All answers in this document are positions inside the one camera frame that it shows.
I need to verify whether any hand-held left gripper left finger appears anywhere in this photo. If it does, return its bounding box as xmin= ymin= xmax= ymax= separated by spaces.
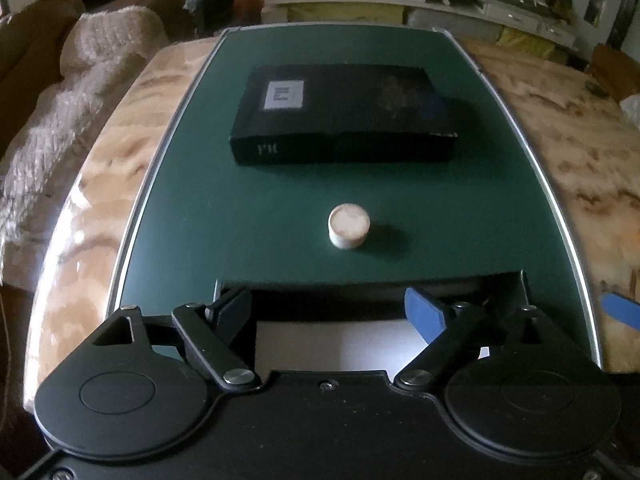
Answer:
xmin=92 ymin=287 xmax=261 ymax=391

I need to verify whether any black box lid white label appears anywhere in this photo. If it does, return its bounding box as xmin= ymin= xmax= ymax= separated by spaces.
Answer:
xmin=229 ymin=64 xmax=459 ymax=167

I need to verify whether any white round cap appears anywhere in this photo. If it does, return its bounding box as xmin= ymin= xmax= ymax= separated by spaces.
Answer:
xmin=328 ymin=203 xmax=372 ymax=251

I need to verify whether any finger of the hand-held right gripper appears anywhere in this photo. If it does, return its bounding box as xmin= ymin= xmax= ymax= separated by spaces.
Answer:
xmin=601 ymin=291 xmax=640 ymax=332

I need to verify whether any small dark wall picture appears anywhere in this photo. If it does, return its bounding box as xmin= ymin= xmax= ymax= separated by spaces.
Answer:
xmin=582 ymin=0 xmax=606 ymax=28

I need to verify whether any beige fuzzy blanket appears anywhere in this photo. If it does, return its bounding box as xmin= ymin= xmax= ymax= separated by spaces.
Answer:
xmin=0 ymin=5 xmax=166 ymax=286

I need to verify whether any brown wooden chair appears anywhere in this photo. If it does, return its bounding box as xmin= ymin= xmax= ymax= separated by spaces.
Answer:
xmin=585 ymin=42 xmax=640 ymax=103

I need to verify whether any black bag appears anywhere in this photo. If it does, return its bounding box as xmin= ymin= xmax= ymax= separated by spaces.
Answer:
xmin=195 ymin=0 xmax=236 ymax=31

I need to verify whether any black box white inside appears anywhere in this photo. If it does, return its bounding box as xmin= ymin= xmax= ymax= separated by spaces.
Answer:
xmin=214 ymin=269 xmax=532 ymax=371

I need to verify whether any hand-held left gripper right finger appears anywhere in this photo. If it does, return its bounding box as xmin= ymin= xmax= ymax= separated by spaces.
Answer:
xmin=394 ymin=287 xmax=556 ymax=388

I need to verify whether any green desk mat silver edge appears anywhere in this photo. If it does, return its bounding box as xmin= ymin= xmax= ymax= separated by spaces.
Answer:
xmin=112 ymin=22 xmax=608 ymax=373

